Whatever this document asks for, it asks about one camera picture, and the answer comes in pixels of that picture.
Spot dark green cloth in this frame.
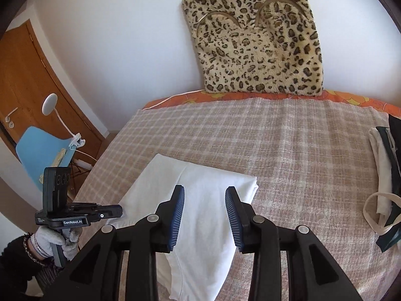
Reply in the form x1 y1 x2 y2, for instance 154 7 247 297
376 114 401 253

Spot person's striped grey pants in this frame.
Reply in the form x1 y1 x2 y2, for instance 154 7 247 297
36 262 65 301

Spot person's left forearm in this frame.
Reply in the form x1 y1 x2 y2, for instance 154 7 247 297
0 232 43 301

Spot white cable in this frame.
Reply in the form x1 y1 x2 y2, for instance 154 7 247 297
73 148 98 168

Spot white t-shirt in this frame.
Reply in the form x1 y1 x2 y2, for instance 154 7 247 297
106 154 259 301

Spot leopard print cushion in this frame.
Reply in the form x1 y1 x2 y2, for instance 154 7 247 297
182 0 324 97

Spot orange floral sheet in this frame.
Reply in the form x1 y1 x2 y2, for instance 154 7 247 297
142 89 401 116

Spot white clip lamp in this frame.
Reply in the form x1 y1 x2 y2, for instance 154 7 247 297
42 93 86 149

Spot blue chair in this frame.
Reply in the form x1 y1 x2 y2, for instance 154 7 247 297
16 126 82 195

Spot beige checked blanket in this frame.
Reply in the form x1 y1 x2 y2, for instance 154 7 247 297
64 97 401 301

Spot wooden door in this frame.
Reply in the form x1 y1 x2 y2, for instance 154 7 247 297
0 19 107 160

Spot person's left hand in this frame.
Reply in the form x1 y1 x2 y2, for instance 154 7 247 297
31 226 83 261

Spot metal door handle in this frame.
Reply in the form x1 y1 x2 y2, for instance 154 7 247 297
4 107 20 130

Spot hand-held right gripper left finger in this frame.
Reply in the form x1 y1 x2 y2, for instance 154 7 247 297
44 184 186 301

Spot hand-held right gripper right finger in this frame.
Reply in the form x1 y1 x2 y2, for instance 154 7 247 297
225 186 364 301

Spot white cloth bag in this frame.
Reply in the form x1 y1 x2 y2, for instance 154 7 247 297
363 127 401 236

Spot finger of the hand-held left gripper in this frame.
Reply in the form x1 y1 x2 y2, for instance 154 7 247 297
90 204 124 221

